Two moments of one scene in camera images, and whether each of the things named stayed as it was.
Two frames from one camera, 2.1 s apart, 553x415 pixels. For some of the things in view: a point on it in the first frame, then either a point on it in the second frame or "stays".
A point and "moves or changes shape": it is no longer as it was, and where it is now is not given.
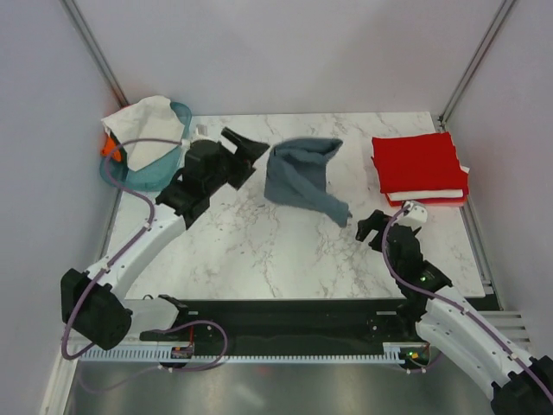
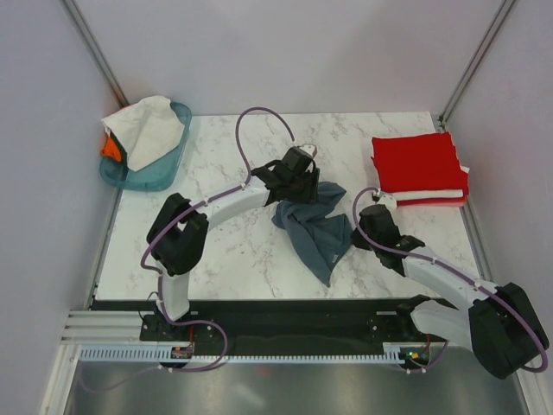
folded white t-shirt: x=416 y=195 stays
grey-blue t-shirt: x=296 y=175 moves or changes shape
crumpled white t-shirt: x=153 y=118 stays
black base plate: x=293 y=322 stays
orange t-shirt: x=110 y=149 stays
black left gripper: x=247 y=150 → x=312 y=179
